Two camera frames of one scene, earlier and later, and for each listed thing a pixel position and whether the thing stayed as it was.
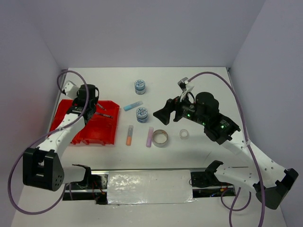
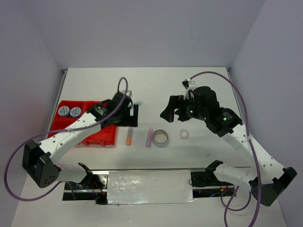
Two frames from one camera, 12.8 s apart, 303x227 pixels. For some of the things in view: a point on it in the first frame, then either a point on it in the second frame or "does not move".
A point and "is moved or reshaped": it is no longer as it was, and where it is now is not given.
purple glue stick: x=149 y=139 does not move
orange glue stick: x=129 y=135 does not move
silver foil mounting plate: x=149 y=187 does not move
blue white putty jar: x=142 y=115 is moved or reshaped
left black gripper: x=75 y=100 → x=129 y=120
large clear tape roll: x=160 y=137 does not move
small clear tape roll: x=183 y=134 does not move
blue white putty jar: x=139 y=86 → x=63 y=111
